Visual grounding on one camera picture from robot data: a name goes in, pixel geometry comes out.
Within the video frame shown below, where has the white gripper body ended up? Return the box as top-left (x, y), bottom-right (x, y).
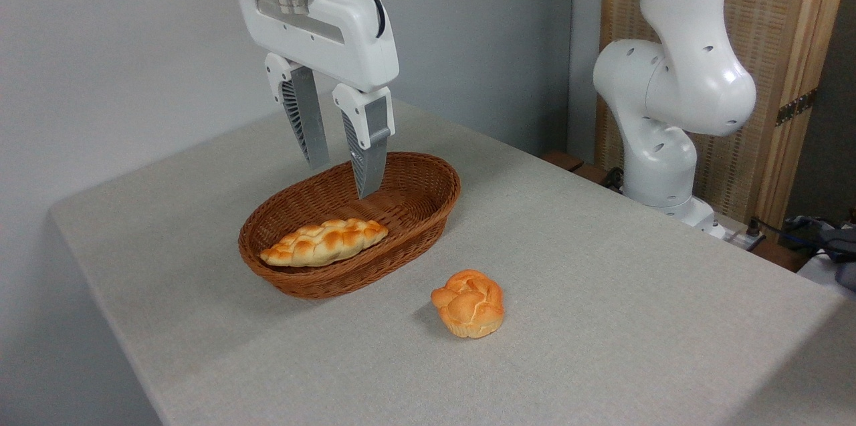
top-left (235, 0), bottom-right (400, 94)

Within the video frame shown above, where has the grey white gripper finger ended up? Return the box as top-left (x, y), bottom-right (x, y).
top-left (264, 52), bottom-right (330, 170)
top-left (332, 83), bottom-right (396, 200)

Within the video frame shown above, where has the round knotted bread bun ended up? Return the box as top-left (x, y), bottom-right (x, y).
top-left (431, 270), bottom-right (505, 339)

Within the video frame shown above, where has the long braided bread loaf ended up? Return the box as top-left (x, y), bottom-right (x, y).
top-left (259, 218), bottom-right (389, 268)

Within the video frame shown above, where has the wooden folding screen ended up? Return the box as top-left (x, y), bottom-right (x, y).
top-left (595, 0), bottom-right (856, 233)

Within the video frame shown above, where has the black power cable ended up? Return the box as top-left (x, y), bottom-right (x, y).
top-left (746, 216), bottom-right (833, 249)

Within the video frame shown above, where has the brown wicker oval basket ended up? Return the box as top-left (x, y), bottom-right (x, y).
top-left (238, 151), bottom-right (461, 300)

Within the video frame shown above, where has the brown wooden platform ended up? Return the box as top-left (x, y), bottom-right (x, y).
top-left (540, 150), bottom-right (626, 190)

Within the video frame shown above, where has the metal screen hinge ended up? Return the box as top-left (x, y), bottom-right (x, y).
top-left (775, 88), bottom-right (819, 128)

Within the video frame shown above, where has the grey blue bundle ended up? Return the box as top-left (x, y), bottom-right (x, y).
top-left (784, 211), bottom-right (856, 292)

